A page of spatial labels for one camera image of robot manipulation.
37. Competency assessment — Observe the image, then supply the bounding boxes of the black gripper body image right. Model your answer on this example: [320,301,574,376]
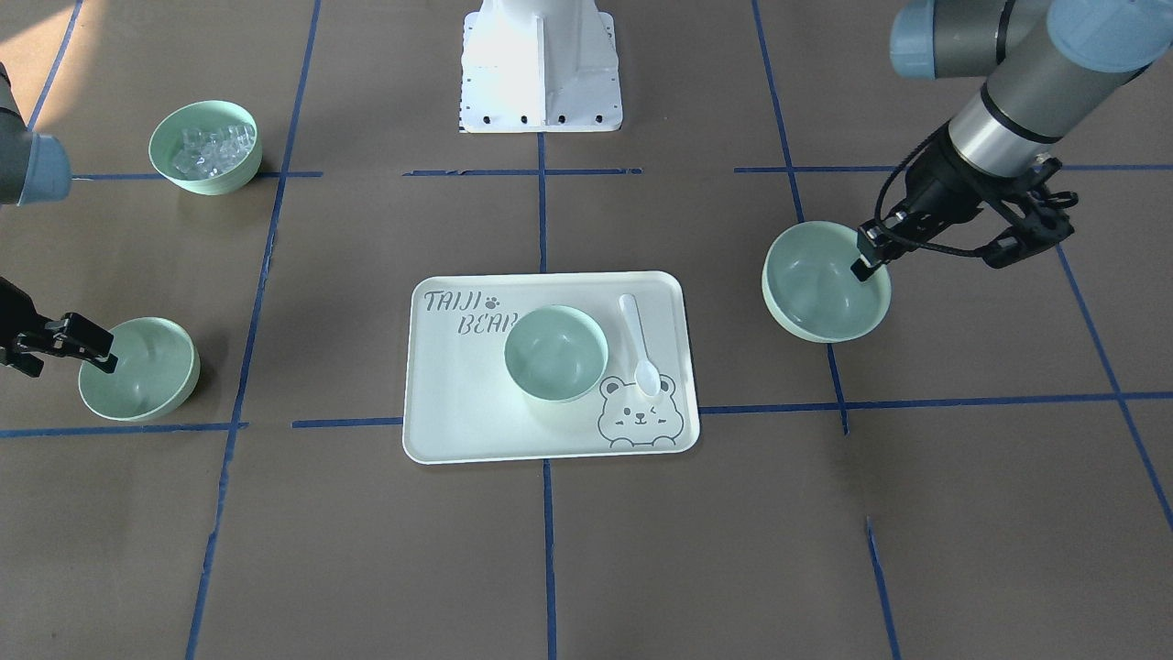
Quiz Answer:
[904,137,1062,241]

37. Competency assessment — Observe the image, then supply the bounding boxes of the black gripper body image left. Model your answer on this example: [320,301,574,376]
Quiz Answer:
[1,279,56,379]

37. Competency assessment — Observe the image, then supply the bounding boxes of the green bowl front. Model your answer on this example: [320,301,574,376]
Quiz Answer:
[77,317,202,422]

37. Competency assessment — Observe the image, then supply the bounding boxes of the clear ice cubes pile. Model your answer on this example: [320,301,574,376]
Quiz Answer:
[171,124,257,181]

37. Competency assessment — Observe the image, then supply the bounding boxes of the green bowl with ice cubes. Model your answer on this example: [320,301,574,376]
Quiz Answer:
[148,100,263,196]

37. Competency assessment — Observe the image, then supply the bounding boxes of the white plastic spoon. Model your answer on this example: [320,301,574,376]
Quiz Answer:
[619,293,662,400]

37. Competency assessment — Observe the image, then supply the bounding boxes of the green bowl on tray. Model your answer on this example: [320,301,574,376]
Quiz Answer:
[503,304,610,402]

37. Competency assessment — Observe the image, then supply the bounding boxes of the light green bear tray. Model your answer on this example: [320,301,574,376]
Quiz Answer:
[404,270,700,464]

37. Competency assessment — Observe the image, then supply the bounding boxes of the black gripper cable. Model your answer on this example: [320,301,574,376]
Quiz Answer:
[875,124,1009,258]

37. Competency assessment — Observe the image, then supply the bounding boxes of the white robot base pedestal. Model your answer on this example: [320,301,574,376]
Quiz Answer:
[457,1,624,134]

